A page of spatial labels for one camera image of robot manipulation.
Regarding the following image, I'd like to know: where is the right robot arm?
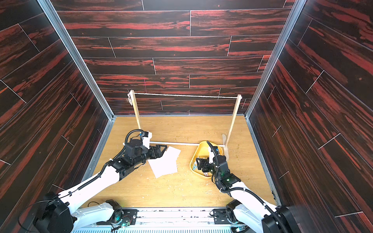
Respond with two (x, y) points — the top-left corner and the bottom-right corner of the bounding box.
(191, 141), (301, 233)

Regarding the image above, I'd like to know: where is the wooden string rack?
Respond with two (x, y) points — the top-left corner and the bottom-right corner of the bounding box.
(127, 90), (242, 160)

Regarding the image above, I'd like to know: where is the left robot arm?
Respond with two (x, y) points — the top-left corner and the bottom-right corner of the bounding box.
(33, 129), (168, 233)

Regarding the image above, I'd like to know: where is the yellow plastic tray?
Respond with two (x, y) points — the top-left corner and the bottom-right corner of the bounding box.
(189, 141), (230, 180)

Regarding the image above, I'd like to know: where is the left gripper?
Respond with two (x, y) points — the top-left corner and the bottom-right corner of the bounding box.
(132, 145), (167, 168)

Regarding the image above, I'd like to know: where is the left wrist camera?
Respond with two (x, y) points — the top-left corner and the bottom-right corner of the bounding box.
(141, 131), (152, 149)

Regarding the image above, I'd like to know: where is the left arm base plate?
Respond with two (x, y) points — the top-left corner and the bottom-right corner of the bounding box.
(96, 209), (138, 227)

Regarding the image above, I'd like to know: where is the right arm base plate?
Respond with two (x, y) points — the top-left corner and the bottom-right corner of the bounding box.
(209, 208), (232, 225)

